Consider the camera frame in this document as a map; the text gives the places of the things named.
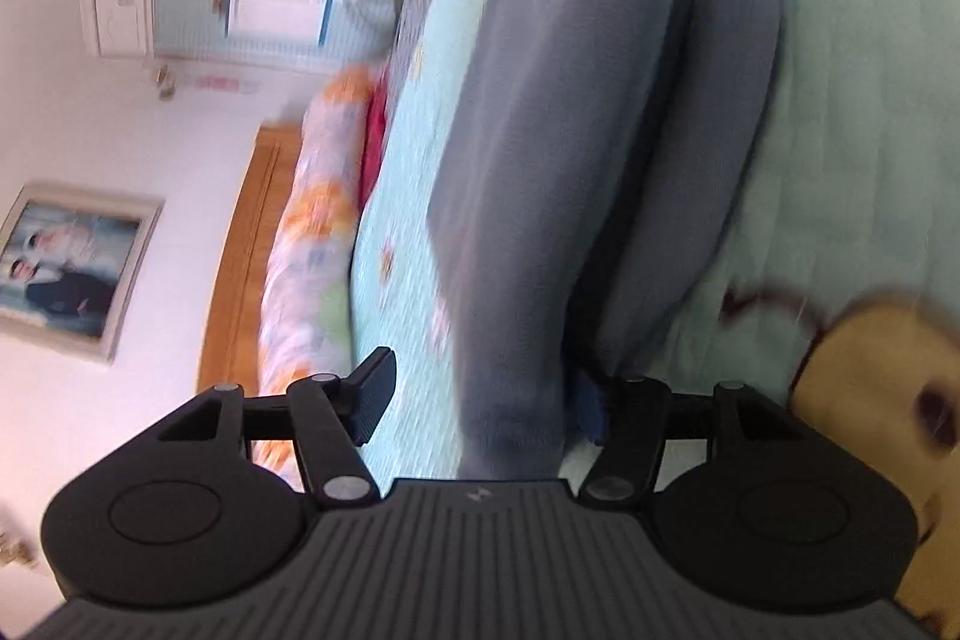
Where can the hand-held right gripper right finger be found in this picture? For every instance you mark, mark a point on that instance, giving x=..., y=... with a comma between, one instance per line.
x=596, y=415

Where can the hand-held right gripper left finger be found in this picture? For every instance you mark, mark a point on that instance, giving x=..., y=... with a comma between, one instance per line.
x=373, y=396

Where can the blue knit pants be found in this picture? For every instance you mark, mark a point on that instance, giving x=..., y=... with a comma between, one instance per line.
x=562, y=160

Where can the floral rolled duvet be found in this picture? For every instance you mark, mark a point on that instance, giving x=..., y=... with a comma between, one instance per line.
x=315, y=235

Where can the wooden headboard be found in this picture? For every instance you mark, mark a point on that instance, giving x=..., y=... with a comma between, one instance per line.
x=247, y=257

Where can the red pillow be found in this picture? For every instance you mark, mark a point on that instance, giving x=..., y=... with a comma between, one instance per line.
x=373, y=138

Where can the framed wedding photo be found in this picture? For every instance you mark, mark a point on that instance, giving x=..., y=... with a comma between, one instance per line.
x=67, y=272

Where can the red hanging ornament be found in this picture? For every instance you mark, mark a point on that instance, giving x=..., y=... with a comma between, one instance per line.
x=221, y=83

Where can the bee print quilted bedspread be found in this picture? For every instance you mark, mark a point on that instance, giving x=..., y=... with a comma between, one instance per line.
x=847, y=123

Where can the blue framed poster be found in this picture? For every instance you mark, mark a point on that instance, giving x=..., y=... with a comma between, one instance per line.
x=277, y=10

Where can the wall lamp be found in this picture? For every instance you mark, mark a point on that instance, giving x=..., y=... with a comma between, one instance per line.
x=165, y=82

